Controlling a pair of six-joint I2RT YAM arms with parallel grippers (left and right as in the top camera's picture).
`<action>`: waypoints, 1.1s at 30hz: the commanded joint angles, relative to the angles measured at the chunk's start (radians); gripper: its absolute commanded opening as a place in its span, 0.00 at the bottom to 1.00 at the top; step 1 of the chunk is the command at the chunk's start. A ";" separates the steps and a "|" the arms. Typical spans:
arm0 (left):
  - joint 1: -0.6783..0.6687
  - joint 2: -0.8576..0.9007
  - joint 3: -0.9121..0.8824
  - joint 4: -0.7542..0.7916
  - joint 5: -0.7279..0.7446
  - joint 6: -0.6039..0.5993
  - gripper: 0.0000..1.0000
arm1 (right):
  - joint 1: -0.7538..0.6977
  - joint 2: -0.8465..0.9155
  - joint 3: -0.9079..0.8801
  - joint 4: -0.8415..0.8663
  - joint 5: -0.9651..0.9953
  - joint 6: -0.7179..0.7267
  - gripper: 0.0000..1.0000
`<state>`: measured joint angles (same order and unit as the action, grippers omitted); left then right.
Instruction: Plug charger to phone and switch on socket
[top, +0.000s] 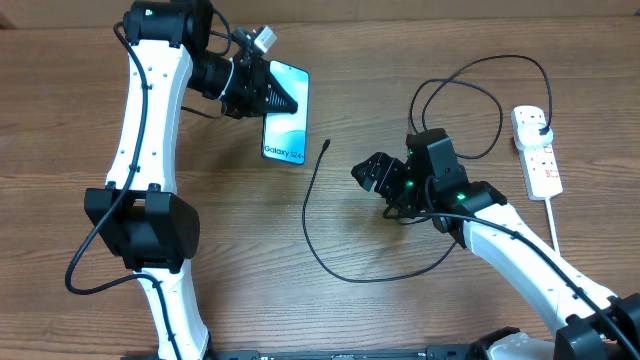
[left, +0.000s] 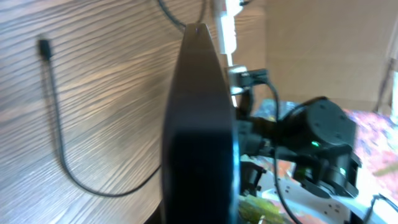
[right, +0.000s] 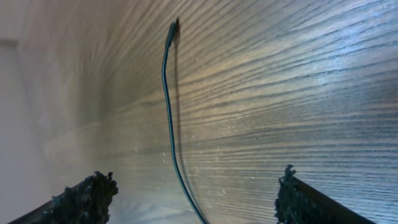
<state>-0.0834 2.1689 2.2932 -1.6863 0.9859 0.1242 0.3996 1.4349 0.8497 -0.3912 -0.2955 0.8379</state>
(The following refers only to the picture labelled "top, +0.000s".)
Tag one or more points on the white charger plug adapter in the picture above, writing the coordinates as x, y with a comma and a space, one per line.
530, 136

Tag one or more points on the Samsung Galaxy smartphone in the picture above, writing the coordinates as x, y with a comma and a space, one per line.
284, 134

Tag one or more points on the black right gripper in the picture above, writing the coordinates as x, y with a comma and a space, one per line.
394, 170

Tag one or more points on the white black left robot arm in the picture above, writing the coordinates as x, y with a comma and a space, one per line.
138, 213

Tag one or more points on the white power strip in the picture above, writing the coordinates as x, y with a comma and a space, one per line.
539, 165

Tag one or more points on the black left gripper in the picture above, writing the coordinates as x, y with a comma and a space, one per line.
260, 82

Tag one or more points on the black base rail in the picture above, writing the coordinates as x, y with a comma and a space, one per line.
431, 352

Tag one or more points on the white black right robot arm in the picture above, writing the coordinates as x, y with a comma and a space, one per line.
586, 320

